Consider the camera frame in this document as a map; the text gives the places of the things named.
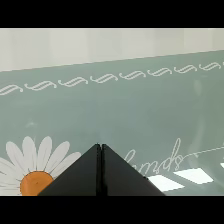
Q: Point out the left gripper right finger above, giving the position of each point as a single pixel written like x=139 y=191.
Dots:
x=123 y=178

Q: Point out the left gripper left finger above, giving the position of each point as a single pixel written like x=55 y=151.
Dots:
x=80 y=176

